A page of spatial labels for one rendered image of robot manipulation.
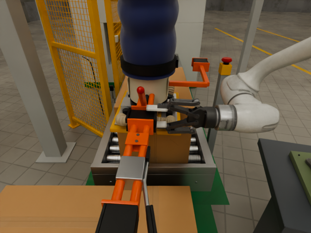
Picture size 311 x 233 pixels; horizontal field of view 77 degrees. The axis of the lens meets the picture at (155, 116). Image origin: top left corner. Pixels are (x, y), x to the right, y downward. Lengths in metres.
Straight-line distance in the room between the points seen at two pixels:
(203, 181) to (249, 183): 0.82
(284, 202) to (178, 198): 0.46
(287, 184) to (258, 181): 1.04
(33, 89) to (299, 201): 1.82
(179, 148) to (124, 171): 0.68
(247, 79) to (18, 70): 1.59
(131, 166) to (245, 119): 0.39
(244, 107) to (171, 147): 0.54
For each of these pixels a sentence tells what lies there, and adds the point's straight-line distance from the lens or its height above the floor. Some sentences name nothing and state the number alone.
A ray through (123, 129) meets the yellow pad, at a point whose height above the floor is 0.96.
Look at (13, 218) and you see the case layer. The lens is 1.22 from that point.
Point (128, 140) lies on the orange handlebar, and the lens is 0.56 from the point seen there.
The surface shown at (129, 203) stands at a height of 1.08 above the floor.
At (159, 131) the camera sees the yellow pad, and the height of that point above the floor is 0.96.
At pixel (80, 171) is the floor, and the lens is 2.04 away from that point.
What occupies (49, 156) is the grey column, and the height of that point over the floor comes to 0.02.
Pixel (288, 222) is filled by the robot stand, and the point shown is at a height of 0.75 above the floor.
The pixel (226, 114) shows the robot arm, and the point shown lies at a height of 1.10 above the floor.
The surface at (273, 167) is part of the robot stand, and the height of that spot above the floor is 0.75.
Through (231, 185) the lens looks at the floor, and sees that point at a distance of 1.93.
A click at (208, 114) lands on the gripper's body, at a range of 0.66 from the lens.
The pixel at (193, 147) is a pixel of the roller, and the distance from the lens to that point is 1.35.
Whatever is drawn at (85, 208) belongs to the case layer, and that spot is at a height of 0.54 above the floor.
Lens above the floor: 1.44
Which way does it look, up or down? 33 degrees down
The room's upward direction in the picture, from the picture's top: straight up
